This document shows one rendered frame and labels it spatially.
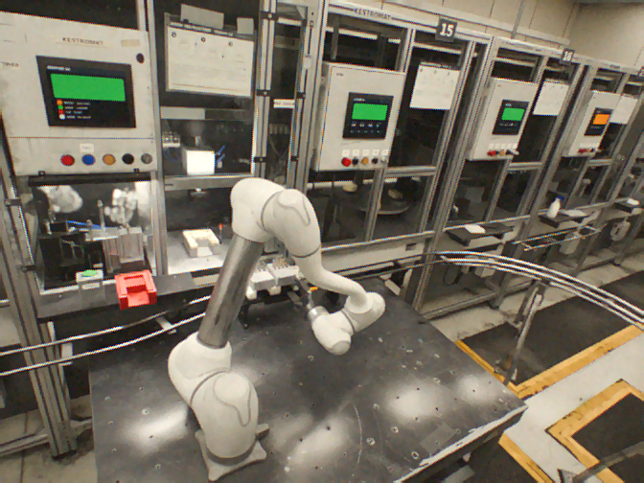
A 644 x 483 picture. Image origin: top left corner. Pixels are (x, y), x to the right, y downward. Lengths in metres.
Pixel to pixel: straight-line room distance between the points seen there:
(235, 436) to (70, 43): 1.25
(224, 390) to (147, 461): 0.35
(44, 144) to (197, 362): 0.84
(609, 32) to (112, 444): 9.62
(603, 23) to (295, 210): 9.16
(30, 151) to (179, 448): 1.05
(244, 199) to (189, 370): 0.56
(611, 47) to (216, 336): 9.16
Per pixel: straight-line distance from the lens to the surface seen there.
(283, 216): 1.01
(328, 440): 1.46
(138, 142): 1.53
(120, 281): 1.67
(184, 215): 2.15
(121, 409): 1.58
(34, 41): 1.48
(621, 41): 9.64
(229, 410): 1.20
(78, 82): 1.47
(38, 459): 2.43
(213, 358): 1.30
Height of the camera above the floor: 1.85
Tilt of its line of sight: 26 degrees down
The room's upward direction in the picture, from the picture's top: 8 degrees clockwise
